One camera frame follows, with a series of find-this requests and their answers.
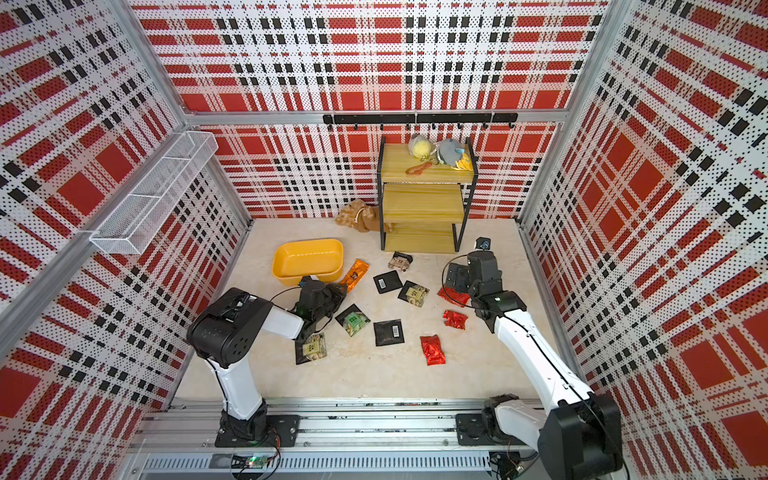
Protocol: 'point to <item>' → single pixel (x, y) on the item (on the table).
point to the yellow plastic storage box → (296, 259)
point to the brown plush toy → (361, 217)
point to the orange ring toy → (417, 170)
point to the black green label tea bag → (353, 320)
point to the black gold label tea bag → (413, 293)
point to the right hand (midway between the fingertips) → (471, 269)
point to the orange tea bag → (354, 275)
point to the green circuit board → (256, 462)
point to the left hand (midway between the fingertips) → (352, 285)
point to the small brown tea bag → (400, 261)
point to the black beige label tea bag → (310, 348)
